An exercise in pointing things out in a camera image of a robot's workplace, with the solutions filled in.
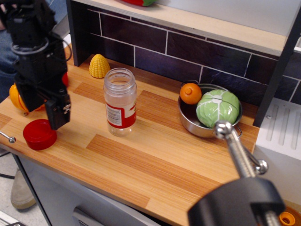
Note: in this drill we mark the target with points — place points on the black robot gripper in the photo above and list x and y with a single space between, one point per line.
39 80

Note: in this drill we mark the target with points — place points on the red plastic cap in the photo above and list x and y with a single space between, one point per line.
39 135

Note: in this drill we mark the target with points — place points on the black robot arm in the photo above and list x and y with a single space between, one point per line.
29 22

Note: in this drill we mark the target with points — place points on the orange toy pumpkin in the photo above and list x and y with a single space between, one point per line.
16 99

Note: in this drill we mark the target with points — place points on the red toy bell pepper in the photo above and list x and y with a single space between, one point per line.
65 79

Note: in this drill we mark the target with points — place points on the small metal clamp rod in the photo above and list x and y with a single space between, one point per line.
11 139

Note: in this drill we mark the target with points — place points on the person leg in jeans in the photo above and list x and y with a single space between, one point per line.
7 57

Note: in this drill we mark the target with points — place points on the yellow toy corn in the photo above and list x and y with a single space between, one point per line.
99 66

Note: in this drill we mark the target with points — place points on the clear plastic jar red label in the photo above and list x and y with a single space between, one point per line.
120 93

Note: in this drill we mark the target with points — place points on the beige shoe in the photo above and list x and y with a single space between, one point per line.
21 196

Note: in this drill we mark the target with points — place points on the small steel pot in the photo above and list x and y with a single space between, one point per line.
188 116

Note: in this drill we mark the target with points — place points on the red green toy on shelf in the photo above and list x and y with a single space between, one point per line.
143 3

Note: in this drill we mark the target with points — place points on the orange toy fruit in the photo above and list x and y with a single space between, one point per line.
190 93

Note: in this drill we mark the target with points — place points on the wooden shelf board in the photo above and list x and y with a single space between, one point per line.
231 33

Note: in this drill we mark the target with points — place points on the green toy cabbage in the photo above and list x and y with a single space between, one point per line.
217 105

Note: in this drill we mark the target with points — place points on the black metal clamp with screw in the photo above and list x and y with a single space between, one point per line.
247 201

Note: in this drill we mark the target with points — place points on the white toy sink unit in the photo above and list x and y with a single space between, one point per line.
280 133

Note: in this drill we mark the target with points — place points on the grey drawer handle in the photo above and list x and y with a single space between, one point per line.
82 219

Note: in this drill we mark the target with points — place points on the black shelf post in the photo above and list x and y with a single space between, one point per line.
276 77

